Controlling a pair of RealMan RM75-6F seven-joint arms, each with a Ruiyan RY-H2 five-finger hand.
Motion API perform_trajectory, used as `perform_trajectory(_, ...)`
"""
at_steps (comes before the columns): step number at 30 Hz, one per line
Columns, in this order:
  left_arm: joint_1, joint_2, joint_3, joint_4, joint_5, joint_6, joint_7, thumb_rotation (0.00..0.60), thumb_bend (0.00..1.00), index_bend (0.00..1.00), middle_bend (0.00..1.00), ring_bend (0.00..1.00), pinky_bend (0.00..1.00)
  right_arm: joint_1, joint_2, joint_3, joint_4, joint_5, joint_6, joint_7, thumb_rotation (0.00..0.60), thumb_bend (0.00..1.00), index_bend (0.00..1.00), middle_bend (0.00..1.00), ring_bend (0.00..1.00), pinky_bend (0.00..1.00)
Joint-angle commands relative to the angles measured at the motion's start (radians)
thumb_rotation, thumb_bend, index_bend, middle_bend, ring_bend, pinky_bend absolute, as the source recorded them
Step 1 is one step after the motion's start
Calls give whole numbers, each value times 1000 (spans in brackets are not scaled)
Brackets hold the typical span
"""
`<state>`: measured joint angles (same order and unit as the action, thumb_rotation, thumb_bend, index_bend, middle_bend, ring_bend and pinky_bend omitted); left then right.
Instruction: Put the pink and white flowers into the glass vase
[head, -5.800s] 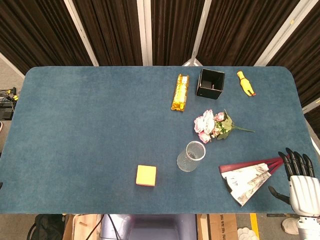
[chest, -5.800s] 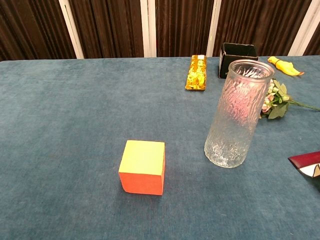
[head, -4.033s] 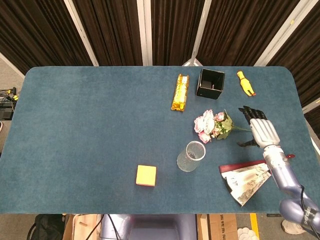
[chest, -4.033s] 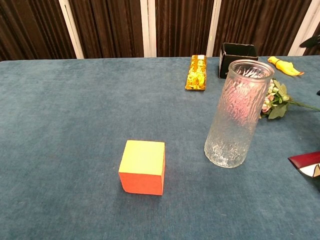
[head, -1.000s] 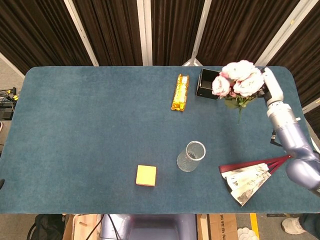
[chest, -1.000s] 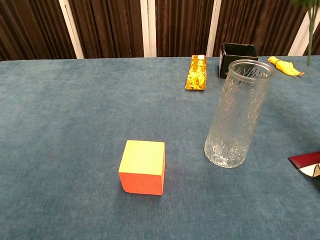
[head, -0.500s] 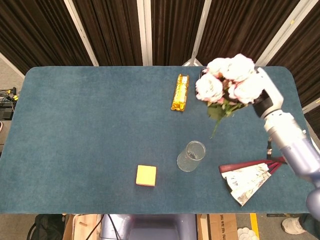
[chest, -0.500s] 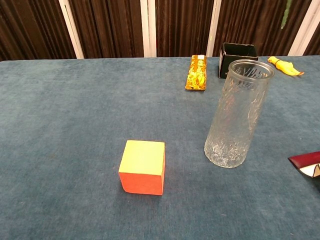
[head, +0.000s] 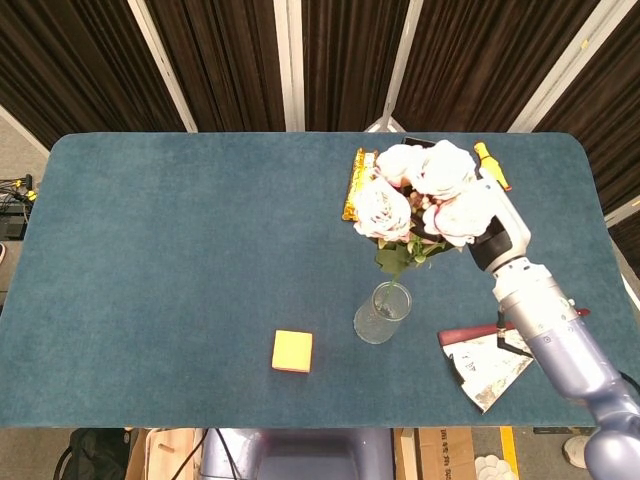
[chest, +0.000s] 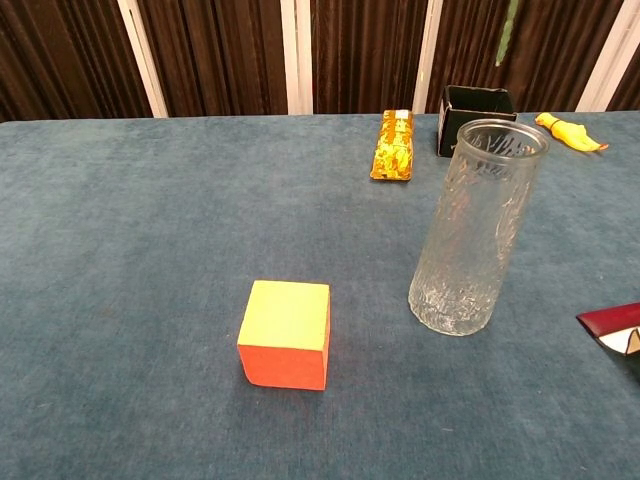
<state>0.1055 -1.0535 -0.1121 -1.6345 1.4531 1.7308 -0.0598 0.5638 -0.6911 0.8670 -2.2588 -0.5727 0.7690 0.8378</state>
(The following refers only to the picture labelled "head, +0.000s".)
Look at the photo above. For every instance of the yellow rubber chicken toy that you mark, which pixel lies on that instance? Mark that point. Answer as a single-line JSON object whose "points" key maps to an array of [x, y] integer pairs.
{"points": [[495, 167]]}

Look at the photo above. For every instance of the light wooden board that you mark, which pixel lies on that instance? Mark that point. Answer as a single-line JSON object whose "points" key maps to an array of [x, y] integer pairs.
{"points": [[162, 455]]}

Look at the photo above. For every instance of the gold wrapped snack bar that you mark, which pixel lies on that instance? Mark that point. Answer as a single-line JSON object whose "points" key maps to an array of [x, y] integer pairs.
{"points": [[356, 185]]}

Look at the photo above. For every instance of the white frame post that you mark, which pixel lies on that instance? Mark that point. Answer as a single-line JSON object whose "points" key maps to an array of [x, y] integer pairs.
{"points": [[290, 65], [162, 65], [397, 65], [560, 70]]}

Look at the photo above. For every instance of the clear glass cup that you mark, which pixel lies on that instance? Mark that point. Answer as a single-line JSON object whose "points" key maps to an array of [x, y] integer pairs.
{"points": [[381, 320]]}

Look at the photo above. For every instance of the dark brown curtain panel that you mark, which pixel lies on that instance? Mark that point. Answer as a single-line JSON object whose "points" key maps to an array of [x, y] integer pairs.
{"points": [[605, 100], [480, 60], [225, 60], [75, 60], [350, 60]]}

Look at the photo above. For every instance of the black bag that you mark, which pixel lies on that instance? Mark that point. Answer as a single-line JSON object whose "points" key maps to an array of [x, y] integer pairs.
{"points": [[92, 455]]}

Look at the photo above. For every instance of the brown cardboard box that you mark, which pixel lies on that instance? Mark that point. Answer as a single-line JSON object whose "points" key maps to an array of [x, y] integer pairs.
{"points": [[440, 457]]}

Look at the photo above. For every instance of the black square pen holder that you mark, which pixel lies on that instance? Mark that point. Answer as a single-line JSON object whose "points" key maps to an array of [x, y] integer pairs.
{"points": [[419, 141]]}

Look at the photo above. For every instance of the paper folding fan red ribs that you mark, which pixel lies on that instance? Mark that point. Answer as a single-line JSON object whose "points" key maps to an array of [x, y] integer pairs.
{"points": [[480, 365]]}

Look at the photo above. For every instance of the purple robot base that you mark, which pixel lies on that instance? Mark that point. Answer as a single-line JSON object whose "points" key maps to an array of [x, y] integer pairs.
{"points": [[300, 455]]}

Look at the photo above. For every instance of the pink artificial flower bouquet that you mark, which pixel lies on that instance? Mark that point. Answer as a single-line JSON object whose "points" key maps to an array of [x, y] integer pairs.
{"points": [[430, 190]]}

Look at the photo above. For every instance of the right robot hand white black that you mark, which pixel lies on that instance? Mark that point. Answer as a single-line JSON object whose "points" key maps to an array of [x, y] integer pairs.
{"points": [[505, 220]]}

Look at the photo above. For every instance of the yellow sticky note block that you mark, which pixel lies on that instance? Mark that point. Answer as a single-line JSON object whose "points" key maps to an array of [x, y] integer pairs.
{"points": [[292, 351]]}

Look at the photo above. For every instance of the teal blue carpeted table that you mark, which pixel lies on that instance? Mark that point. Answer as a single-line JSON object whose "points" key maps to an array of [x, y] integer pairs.
{"points": [[175, 250]]}

